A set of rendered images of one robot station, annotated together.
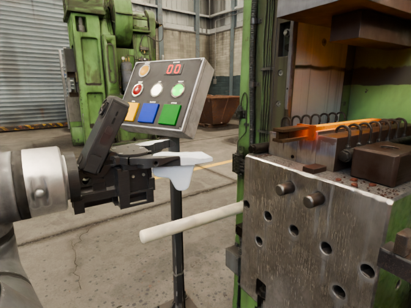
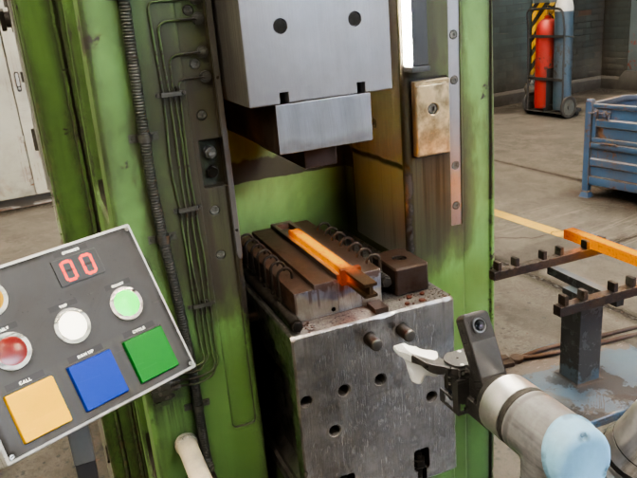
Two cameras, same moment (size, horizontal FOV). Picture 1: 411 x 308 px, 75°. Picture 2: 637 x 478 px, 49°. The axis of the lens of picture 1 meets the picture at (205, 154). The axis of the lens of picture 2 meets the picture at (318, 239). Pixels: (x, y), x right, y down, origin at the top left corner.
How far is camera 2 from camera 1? 1.26 m
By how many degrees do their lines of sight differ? 75
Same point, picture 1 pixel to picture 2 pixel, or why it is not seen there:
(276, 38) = (196, 162)
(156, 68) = (22, 281)
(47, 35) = not seen: outside the picture
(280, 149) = (315, 308)
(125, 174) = not seen: hidden behind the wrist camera
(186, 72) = (115, 263)
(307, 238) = (396, 374)
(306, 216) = (391, 354)
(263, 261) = (345, 449)
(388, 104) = (256, 205)
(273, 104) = (211, 257)
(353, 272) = not seen: hidden behind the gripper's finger
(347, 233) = (429, 341)
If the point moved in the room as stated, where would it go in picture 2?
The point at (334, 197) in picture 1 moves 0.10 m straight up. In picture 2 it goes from (414, 319) to (413, 275)
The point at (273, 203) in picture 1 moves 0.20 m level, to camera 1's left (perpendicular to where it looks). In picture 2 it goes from (349, 370) to (336, 426)
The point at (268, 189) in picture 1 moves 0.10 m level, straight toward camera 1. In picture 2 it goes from (339, 358) to (385, 365)
